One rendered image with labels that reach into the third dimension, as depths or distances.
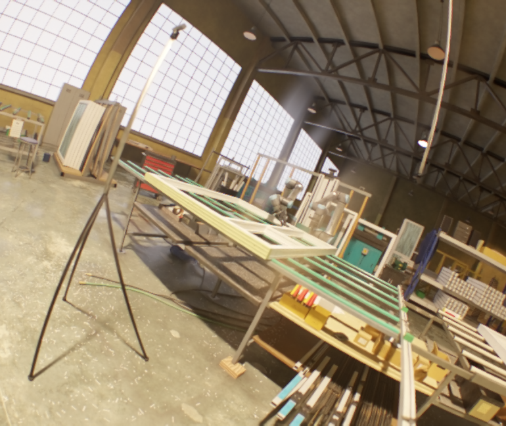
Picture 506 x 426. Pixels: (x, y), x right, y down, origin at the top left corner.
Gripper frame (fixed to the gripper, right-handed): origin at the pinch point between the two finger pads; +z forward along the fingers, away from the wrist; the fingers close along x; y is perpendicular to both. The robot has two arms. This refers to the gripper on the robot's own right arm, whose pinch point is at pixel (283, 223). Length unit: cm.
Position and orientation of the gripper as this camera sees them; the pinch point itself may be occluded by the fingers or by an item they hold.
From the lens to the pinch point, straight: 279.8
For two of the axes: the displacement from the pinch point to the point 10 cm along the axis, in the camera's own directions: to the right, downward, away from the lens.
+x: 6.7, -3.1, 6.7
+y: 6.4, -2.1, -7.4
